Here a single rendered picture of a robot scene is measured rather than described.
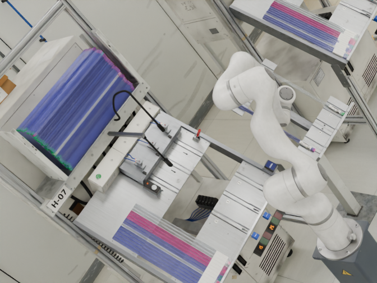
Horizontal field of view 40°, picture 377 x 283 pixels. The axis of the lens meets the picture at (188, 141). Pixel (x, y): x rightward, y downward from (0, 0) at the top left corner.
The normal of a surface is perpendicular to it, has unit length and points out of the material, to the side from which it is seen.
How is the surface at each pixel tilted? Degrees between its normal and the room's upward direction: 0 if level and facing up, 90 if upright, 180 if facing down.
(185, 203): 0
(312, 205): 31
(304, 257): 0
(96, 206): 43
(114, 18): 90
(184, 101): 90
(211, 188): 0
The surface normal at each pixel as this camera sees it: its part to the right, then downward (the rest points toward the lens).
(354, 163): -0.57, -0.64
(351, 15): 0.04, -0.44
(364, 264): 0.69, -0.05
